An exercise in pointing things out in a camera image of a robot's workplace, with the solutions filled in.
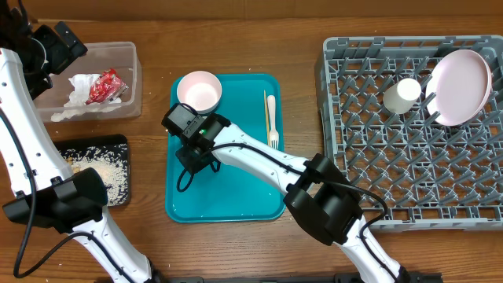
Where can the black food waste tray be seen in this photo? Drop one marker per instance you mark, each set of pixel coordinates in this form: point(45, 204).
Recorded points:
point(81, 143)

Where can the grey dishwasher rack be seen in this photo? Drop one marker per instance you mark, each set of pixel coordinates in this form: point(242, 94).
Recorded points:
point(431, 176)

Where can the pink bowl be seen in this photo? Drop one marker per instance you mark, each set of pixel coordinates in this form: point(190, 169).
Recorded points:
point(201, 90)

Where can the pile of white rice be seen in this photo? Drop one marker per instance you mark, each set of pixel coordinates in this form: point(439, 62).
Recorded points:
point(111, 163)

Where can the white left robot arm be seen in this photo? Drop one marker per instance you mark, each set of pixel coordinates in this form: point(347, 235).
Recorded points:
point(47, 192)

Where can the red snack wrapper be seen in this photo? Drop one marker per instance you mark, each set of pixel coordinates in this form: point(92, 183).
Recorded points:
point(107, 87)

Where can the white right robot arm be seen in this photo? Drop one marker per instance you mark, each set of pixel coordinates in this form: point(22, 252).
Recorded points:
point(322, 202)

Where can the clear plastic bin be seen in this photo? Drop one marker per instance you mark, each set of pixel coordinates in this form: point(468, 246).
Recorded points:
point(100, 57)

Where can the white plastic fork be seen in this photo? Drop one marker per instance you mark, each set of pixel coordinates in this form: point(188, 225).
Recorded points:
point(274, 135)

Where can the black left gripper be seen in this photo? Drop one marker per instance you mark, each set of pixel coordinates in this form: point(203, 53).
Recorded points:
point(62, 54)

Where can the pink round plate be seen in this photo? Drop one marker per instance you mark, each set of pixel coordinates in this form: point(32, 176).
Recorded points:
point(459, 87)

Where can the white napkin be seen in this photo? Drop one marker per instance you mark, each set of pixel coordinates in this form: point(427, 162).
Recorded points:
point(78, 98)

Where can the pile of peanuts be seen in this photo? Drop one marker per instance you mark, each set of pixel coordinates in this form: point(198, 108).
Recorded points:
point(74, 168)

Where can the white paper cup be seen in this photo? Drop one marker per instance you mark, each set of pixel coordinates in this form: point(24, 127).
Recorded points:
point(401, 97)

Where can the wooden chopstick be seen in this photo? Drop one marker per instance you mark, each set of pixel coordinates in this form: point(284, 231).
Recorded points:
point(266, 117)

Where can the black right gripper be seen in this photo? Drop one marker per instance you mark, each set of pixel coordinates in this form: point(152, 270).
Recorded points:
point(183, 155)

